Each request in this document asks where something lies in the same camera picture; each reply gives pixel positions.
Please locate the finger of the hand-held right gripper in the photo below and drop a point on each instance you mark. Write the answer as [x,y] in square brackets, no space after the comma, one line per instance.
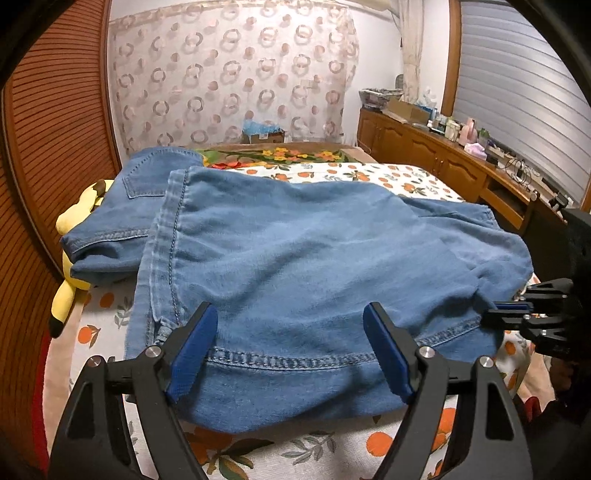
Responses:
[503,321]
[549,290]

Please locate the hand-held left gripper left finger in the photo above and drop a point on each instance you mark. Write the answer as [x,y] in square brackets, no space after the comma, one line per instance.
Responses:
[191,355]

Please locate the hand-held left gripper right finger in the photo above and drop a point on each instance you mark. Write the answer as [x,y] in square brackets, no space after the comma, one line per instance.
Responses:
[388,355]

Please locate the light blue denim pants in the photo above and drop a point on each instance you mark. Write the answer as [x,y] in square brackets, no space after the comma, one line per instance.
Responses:
[300,258]

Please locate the folded blue denim pants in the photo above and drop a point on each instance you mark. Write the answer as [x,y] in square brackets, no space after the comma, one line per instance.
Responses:
[120,217]

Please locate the small black tripod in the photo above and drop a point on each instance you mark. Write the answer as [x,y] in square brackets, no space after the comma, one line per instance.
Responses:
[559,201]

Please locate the power strip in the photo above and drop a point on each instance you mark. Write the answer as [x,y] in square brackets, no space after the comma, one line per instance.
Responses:
[497,150]

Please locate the yellow plush toy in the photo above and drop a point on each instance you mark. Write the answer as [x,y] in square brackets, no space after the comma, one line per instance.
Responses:
[69,295]

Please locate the orange print bed sheet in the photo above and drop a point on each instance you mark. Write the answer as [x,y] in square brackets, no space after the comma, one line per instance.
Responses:
[286,457]

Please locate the pink pouch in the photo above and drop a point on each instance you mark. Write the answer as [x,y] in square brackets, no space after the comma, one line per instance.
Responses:
[474,151]

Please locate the green bottle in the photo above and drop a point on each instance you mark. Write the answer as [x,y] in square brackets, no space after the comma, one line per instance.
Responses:
[483,136]

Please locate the pink bottle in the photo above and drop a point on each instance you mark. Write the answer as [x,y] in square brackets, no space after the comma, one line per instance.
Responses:
[468,131]

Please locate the grey window blind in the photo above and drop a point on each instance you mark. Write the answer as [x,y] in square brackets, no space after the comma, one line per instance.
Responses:
[517,92]

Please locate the long wooden cabinet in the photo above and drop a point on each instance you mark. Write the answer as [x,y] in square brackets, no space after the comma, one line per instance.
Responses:
[415,143]

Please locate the clear plastic bag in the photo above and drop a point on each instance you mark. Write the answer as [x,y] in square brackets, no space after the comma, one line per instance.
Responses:
[427,98]

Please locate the floral brown blanket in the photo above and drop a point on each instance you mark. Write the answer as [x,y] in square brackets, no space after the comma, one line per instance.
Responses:
[277,154]

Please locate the open cardboard box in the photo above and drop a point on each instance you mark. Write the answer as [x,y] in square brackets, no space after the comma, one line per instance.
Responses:
[406,110]

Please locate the small cardboard box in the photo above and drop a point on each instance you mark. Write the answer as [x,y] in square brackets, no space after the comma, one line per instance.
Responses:
[268,137]

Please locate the blue plastic bag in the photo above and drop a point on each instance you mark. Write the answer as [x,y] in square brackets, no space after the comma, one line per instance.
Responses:
[261,125]

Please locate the small grey fan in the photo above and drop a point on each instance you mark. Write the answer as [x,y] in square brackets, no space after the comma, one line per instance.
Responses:
[399,82]

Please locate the basket of papers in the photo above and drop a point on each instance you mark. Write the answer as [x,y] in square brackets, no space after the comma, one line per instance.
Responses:
[378,97]

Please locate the tied beige window curtain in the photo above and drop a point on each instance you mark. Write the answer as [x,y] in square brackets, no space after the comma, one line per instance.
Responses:
[411,46]

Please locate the wooden louvred wardrobe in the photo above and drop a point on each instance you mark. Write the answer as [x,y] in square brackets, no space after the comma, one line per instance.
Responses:
[55,115]

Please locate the sheer circle pattern curtain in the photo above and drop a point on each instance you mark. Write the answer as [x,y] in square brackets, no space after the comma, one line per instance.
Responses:
[231,69]

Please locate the wooden window frame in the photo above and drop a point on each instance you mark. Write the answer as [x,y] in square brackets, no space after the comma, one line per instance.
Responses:
[450,69]

